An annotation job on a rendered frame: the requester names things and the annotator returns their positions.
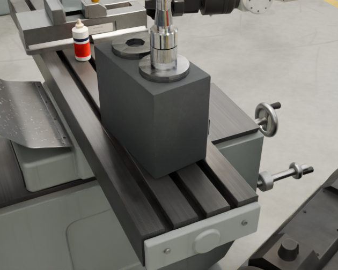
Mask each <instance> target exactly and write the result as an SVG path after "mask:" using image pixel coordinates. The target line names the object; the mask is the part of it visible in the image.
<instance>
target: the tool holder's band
mask: <svg viewBox="0 0 338 270"><path fill-rule="evenodd" d="M177 34H178V29H177V27H176V26H174V25H171V28H170V29H169V30H167V31H160V30H158V29H157V25H153V26H151V27H150V36H151V37H153V38H155V39H158V40H169V39H172V38H174V37H176V36H177Z"/></svg>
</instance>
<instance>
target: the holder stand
mask: <svg viewBox="0 0 338 270"><path fill-rule="evenodd" d="M94 53H95V64H96V70H97V81H98V91H99V102H100V113H101V123H102V124H103V125H104V126H105V127H106V129H107V130H108V131H109V132H110V133H111V134H112V135H113V136H114V137H115V138H116V139H117V140H118V141H119V142H120V143H121V144H122V145H123V146H124V147H125V148H126V149H127V150H128V151H129V153H130V154H131V155H132V156H133V157H134V158H135V159H136V160H137V161H138V162H139V163H140V164H141V165H142V166H143V167H144V168H145V169H146V170H147V171H148V172H149V173H150V174H151V176H152V177H153V178H154V179H158V178H160V177H163V176H165V175H167V174H170V173H172V172H174V171H176V170H179V169H181V168H183V167H186V166H188V165H190V164H192V163H195V162H197V161H199V160H201V159H204V158H206V154H207V136H208V118H209V100H210V81H211V76H210V75H209V74H208V73H206V72H205V71H203V70H202V69H200V68H199V67H198V66H196V65H195V64H193V63H192V62H190V61H189V60H188V59H187V58H186V57H184V56H181V55H180V54H179V53H178V60H177V66H176V67H174V68H172V69H169V70H158V69H155V68H153V67H152V66H151V64H150V33H148V32H146V31H145V32H140V33H126V34H122V35H119V36H117V37H116V38H115V39H114V40H111V41H108V42H104V43H101V44H96V45H95V46H94Z"/></svg>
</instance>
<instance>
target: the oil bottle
mask: <svg viewBox="0 0 338 270"><path fill-rule="evenodd" d="M72 35H73V40H74V49H75V57H76V60H78V61H87V60H89V59H90V58H91V52H90V42H89V33H88V28H87V27H85V26H84V25H83V24H82V23H81V21H80V19H78V20H77V24H76V27H74V28H73V29H72Z"/></svg>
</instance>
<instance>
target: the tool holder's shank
mask: <svg viewBox="0 0 338 270"><path fill-rule="evenodd" d="M154 24H155V25H157V29H158V30H160V31H167V30H169V29H170V28H171V25H172V24H173V18H172V11H171V0H156V13H155V20H154Z"/></svg>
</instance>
